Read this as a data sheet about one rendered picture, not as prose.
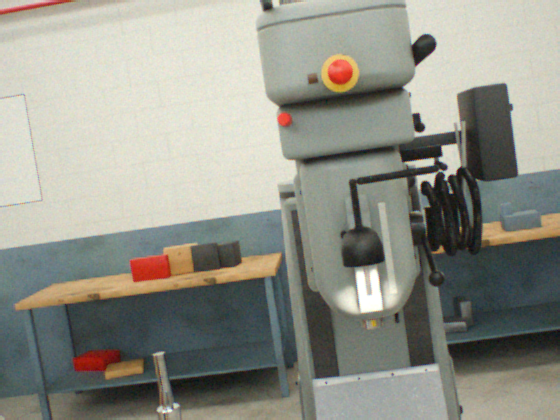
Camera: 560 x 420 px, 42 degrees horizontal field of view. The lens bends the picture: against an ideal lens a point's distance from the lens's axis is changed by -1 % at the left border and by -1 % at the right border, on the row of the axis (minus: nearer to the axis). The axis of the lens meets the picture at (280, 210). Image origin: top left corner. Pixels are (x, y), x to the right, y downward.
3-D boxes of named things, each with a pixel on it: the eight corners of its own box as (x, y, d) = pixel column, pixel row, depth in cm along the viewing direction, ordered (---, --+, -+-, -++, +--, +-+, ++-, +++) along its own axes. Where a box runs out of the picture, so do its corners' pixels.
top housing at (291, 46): (422, 80, 121) (408, -19, 120) (263, 104, 123) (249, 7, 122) (396, 97, 167) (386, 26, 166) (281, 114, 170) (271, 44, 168)
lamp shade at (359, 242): (351, 269, 123) (345, 232, 122) (337, 264, 130) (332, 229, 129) (391, 261, 124) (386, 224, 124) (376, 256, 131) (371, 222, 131)
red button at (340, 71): (354, 82, 117) (351, 56, 116) (329, 85, 117) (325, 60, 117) (354, 83, 120) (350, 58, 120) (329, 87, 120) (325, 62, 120)
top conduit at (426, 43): (438, 52, 123) (435, 31, 123) (413, 56, 123) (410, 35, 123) (409, 76, 168) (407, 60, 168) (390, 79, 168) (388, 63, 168)
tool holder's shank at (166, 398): (178, 403, 151) (169, 350, 150) (172, 409, 147) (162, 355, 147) (164, 404, 151) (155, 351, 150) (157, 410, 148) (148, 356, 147)
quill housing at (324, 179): (429, 315, 137) (405, 143, 135) (318, 329, 139) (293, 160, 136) (416, 294, 156) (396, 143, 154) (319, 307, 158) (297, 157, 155)
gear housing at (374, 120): (418, 141, 131) (410, 85, 130) (282, 162, 133) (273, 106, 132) (400, 141, 164) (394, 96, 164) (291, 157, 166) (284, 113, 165)
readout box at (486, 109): (524, 176, 162) (512, 81, 161) (483, 182, 163) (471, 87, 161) (503, 172, 182) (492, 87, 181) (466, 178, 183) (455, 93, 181)
